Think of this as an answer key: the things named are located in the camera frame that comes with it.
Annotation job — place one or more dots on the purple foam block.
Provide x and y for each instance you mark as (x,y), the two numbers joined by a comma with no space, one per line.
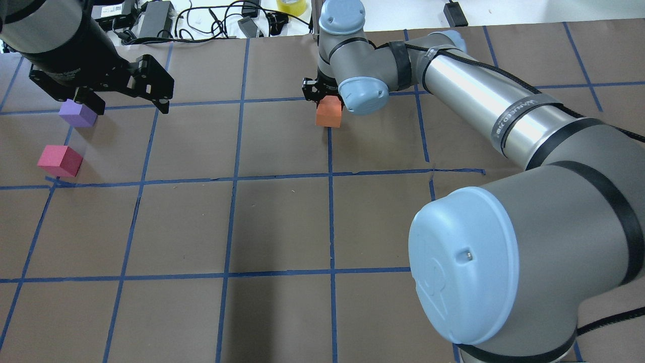
(77,115)

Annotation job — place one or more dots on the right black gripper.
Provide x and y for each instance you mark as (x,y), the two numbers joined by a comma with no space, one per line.
(315,91)

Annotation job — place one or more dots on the grey plug adapter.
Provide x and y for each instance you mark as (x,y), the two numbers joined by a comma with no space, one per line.
(249,28)

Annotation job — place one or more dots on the pink foam block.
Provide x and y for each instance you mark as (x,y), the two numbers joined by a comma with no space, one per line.
(60,161)

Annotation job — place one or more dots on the aluminium frame post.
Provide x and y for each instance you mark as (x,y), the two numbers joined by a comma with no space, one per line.
(316,7)

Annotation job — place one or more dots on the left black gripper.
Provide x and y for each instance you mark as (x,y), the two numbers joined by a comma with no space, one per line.
(80,56)

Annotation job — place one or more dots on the orange foam block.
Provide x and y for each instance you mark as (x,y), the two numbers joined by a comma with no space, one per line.
(329,112)

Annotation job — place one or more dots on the small black adapter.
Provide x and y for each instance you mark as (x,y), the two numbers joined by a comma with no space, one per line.
(454,14)

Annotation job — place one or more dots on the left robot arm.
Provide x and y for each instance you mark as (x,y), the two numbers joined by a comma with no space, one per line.
(16,15)

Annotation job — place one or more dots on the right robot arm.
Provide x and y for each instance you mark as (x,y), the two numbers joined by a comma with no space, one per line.
(500,269)

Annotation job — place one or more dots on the yellow tape roll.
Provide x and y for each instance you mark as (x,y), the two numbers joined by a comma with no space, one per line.
(292,7)

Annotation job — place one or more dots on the black power adapter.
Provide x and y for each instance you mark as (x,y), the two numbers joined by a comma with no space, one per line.
(157,20)

